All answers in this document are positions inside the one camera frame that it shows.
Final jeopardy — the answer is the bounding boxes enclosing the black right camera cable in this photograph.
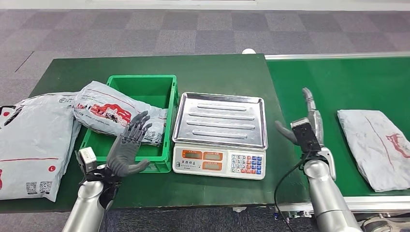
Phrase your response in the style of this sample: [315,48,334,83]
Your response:
[274,150,313,232]

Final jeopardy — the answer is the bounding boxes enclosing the white electronic scale steel tray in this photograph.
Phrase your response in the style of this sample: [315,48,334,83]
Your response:
[172,92,268,180]

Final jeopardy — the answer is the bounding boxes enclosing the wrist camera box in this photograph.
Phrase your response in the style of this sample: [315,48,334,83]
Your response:
[77,147,98,174]
[291,117,322,154]

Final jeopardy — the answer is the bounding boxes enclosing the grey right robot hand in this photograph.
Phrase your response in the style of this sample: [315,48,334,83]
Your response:
[275,87,325,151]

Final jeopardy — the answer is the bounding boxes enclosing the green plastic crate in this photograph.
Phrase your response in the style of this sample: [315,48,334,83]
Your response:
[79,74,178,174]

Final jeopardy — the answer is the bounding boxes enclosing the large grey courier bag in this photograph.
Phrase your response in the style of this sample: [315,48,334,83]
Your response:
[0,92,82,203]

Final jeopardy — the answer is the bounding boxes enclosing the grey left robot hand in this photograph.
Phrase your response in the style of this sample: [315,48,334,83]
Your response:
[106,111,153,178]

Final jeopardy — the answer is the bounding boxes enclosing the grey parcel thin red line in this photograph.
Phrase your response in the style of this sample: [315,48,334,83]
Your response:
[337,109,410,193]

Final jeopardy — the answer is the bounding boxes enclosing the grey parcel bold red print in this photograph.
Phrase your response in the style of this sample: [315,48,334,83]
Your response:
[73,81,169,147]

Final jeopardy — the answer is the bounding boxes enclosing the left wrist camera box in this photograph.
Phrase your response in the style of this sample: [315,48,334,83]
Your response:
[77,147,98,174]

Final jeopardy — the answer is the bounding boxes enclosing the grey metal machine bracket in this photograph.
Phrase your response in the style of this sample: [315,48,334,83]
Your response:
[362,214,410,232]

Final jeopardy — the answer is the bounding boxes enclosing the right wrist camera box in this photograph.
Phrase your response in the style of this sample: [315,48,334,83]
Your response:
[291,117,322,154]

